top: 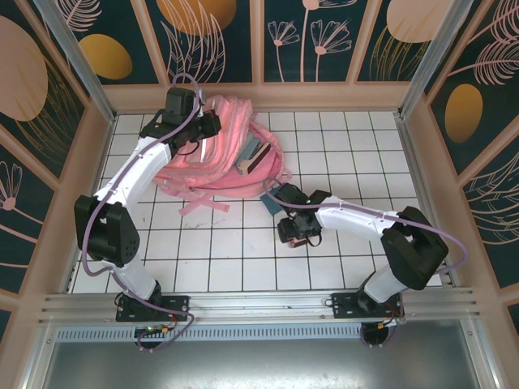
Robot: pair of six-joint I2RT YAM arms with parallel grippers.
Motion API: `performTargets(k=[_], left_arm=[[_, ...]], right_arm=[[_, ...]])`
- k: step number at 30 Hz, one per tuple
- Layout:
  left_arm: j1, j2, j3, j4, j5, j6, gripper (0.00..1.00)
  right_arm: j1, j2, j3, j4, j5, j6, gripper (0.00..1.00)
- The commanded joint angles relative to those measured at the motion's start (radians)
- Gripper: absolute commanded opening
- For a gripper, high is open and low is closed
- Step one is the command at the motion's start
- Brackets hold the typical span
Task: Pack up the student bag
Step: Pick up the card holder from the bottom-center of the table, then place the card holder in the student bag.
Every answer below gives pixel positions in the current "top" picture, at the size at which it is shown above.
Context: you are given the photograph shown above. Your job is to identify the teal notebook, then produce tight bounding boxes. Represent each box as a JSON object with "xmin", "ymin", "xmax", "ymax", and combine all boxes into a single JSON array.
[{"xmin": 259, "ymin": 190, "xmax": 291, "ymax": 216}]

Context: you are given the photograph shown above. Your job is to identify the pink student backpack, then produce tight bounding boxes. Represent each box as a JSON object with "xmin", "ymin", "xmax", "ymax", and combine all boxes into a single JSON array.
[{"xmin": 153, "ymin": 93, "xmax": 294, "ymax": 216}]

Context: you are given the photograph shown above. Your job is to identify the long aluminium base rail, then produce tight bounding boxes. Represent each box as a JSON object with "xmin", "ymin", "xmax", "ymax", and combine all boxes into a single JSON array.
[{"xmin": 38, "ymin": 287, "xmax": 482, "ymax": 325}]

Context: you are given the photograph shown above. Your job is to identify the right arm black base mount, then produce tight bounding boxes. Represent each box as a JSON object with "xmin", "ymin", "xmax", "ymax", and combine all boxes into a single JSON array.
[{"xmin": 331, "ymin": 292, "xmax": 406, "ymax": 321}]

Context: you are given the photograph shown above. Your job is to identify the aluminium side rail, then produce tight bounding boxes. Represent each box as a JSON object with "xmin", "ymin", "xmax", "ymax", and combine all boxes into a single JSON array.
[
  {"xmin": 395, "ymin": 111, "xmax": 461, "ymax": 287},
  {"xmin": 64, "ymin": 115, "xmax": 118, "ymax": 293}
]

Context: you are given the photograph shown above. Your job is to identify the slotted grey cable duct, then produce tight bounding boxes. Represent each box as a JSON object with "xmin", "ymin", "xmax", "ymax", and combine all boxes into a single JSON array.
[{"xmin": 54, "ymin": 327, "xmax": 366, "ymax": 341}]

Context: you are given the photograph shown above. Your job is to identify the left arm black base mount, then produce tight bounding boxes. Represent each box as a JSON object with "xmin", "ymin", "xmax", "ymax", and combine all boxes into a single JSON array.
[{"xmin": 115, "ymin": 294, "xmax": 191, "ymax": 323}]

